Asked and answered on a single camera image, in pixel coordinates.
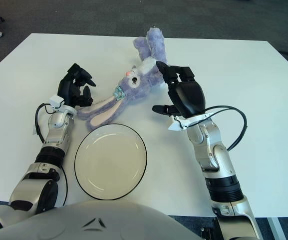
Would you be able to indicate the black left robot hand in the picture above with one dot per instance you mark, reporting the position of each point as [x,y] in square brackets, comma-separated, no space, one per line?
[67,90]

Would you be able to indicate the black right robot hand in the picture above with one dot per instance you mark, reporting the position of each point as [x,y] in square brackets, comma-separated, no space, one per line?
[188,97]

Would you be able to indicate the purple plush bunny doll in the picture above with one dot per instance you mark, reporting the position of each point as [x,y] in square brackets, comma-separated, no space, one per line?
[138,87]

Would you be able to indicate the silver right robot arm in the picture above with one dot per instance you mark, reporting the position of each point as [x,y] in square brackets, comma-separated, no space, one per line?
[213,155]

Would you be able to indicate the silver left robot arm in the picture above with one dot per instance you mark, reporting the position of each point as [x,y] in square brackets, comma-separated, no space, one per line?
[56,130]

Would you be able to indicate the white plate with black rim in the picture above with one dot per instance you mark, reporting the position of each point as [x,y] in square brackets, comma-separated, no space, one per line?
[108,162]

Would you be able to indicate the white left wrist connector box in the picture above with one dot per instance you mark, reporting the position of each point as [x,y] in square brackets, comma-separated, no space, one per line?
[56,101]

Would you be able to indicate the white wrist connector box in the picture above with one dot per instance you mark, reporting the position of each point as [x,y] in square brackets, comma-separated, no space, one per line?
[56,101]
[176,126]

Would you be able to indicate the white right wrist connector box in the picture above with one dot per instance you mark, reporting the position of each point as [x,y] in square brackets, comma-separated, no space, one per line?
[176,126]

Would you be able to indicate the small white paper tag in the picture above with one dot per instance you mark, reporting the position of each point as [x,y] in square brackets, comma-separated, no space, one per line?
[34,132]

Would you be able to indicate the grey robot torso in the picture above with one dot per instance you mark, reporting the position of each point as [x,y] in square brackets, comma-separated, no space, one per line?
[96,225]

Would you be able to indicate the white table leg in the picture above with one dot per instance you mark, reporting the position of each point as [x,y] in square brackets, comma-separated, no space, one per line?
[274,228]

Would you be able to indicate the black bracket under table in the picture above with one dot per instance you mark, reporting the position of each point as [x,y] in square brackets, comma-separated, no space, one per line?
[206,232]

